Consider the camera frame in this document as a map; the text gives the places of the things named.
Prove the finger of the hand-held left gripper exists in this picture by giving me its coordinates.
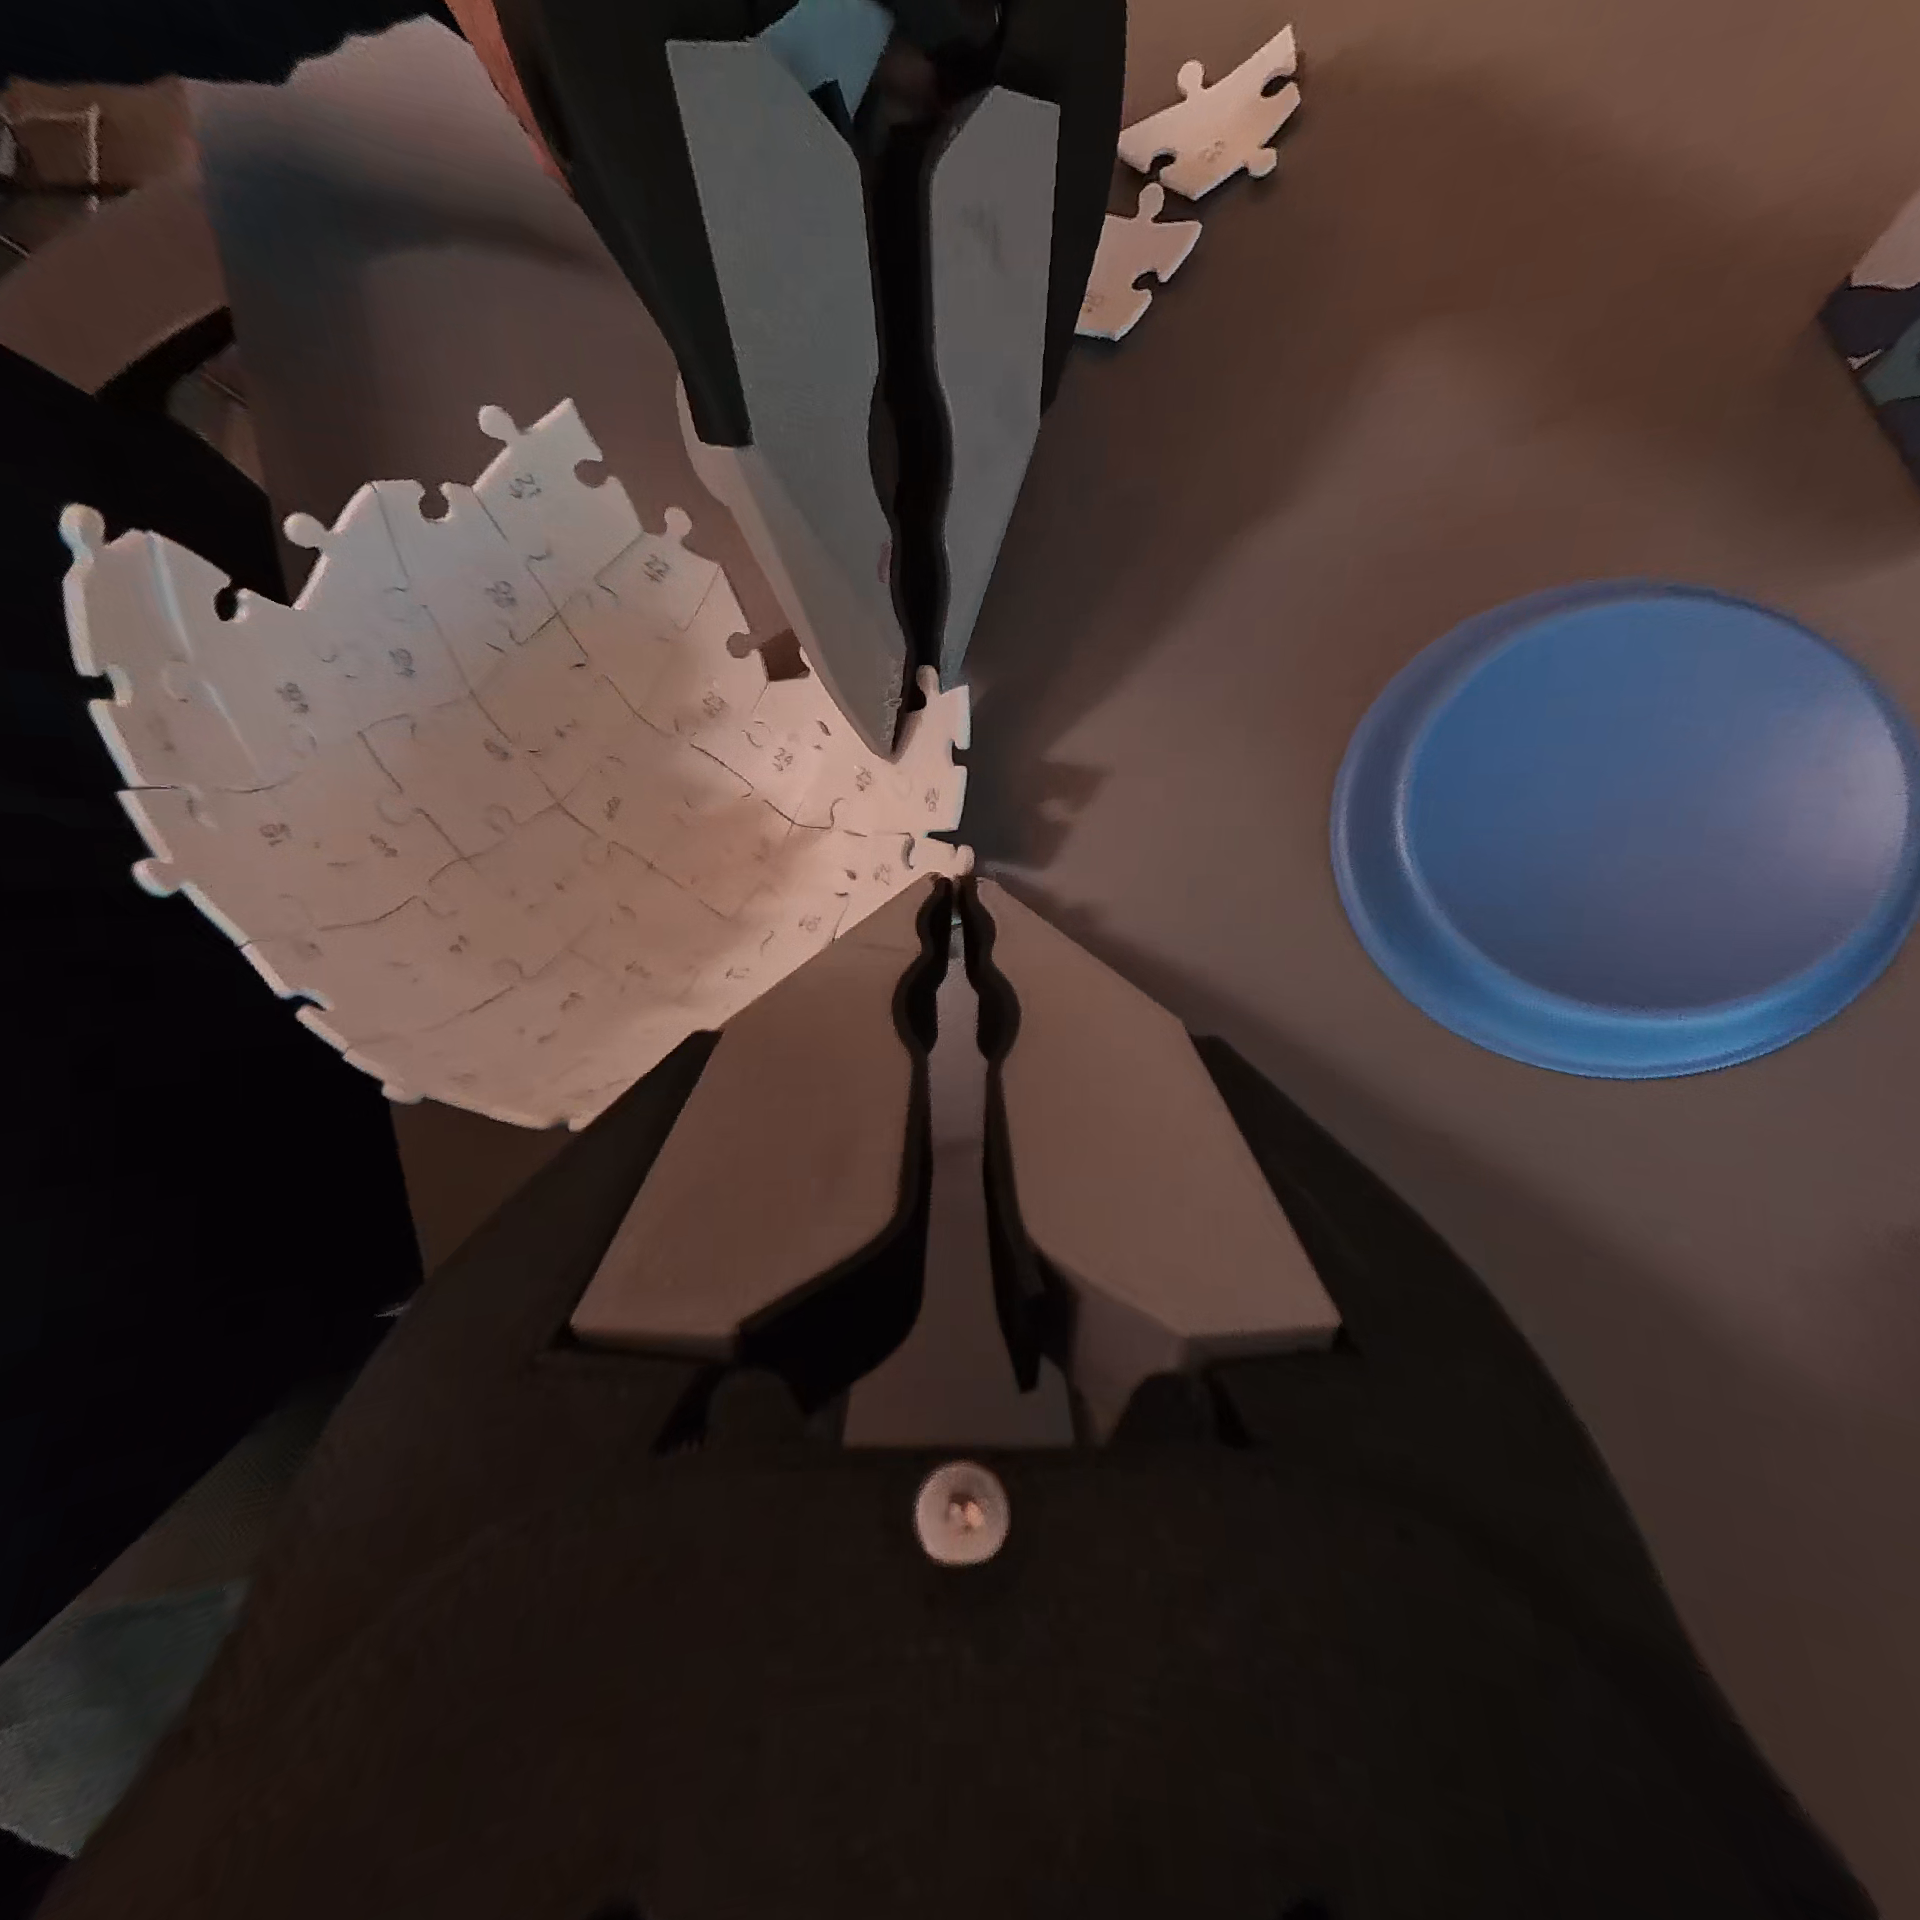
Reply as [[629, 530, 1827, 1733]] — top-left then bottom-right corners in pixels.
[[911, 82, 1064, 695], [663, 36, 920, 757]]

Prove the white puzzle piece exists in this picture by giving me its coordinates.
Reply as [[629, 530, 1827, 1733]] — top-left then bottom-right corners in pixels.
[[1072, 180, 1207, 346], [1115, 21, 1304, 204]]

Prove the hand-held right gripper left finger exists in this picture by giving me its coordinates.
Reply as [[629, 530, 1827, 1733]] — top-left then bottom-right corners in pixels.
[[566, 872, 959, 1420]]

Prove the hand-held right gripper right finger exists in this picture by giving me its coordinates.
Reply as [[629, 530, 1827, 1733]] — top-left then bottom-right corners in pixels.
[[959, 872, 1344, 1445]]

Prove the printed cardboard puzzle box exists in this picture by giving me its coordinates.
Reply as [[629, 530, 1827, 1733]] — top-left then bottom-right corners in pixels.
[[1814, 180, 1920, 483]]

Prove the blue round plastic dish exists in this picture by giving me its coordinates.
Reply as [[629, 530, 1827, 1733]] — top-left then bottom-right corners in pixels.
[[1328, 578, 1920, 1078]]

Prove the partly built white puzzle ball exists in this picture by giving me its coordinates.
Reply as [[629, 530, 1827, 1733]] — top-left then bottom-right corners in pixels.
[[57, 397, 976, 1134]]

